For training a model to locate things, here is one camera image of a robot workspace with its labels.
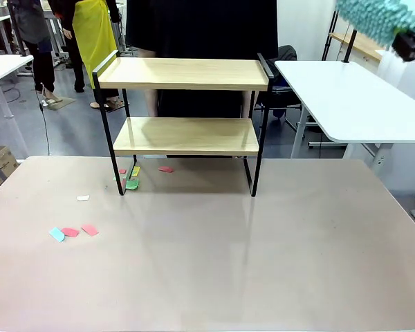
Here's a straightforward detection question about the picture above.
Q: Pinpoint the teal chenille duster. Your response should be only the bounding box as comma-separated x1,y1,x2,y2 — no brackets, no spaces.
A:
334,0,415,49

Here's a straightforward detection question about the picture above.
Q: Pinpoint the person in black shirt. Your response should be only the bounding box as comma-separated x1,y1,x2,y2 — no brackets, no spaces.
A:
125,0,279,160

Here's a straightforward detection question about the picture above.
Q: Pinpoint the person in grey top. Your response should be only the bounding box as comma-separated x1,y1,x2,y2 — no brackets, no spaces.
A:
6,0,65,104

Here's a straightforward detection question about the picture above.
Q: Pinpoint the white side table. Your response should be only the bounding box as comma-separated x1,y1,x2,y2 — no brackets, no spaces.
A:
273,60,415,170

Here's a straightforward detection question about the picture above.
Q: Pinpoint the two-tier wooden metal shelf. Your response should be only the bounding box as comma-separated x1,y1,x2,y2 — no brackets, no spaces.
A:
92,49,275,197

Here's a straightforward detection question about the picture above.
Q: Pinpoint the black office chair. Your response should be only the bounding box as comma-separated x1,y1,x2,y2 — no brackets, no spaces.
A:
255,44,319,134

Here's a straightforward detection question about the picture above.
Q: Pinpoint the tan floor mat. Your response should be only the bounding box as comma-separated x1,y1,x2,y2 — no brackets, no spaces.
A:
46,96,77,111

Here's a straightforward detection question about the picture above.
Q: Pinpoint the white desk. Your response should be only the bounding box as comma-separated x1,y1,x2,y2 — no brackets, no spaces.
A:
0,53,35,158

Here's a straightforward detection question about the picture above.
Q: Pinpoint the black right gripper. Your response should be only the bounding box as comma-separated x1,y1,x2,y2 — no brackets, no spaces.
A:
391,31,415,64

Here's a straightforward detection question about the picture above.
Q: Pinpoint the black floor cable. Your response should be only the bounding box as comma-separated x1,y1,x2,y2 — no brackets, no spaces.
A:
37,82,53,156

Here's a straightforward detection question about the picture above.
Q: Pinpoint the person in yellow apron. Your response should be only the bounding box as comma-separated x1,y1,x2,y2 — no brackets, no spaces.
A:
60,0,127,111

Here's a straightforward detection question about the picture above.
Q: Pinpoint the black stand pole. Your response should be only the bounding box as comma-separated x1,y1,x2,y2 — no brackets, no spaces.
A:
342,29,358,64

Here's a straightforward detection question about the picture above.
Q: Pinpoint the wooden desk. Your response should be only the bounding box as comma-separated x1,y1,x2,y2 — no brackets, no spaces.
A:
328,32,385,63

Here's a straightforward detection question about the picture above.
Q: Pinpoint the cyan paper scrap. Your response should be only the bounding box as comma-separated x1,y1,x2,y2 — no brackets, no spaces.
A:
48,227,66,243

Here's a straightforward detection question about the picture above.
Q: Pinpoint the cardboard box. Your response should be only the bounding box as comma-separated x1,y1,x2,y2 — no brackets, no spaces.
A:
0,145,20,190

